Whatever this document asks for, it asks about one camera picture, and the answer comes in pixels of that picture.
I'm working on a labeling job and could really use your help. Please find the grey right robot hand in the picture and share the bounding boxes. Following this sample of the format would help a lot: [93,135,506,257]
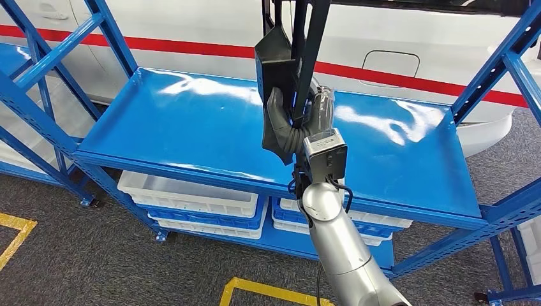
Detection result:
[266,84,337,147]

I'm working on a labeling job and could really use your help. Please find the black plastic trim part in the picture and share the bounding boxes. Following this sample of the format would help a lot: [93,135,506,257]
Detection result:
[254,0,333,166]

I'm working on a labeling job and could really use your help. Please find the white car with red stripe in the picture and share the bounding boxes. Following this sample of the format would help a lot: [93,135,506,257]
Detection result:
[0,0,541,170]

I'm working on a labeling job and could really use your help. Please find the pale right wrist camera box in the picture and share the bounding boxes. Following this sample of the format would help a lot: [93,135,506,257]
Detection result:
[302,128,349,184]

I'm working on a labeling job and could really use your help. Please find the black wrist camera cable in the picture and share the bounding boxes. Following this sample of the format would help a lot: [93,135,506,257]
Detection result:
[326,177,355,215]

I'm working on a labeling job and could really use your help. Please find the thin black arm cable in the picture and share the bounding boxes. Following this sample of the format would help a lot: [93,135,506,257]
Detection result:
[314,265,325,306]

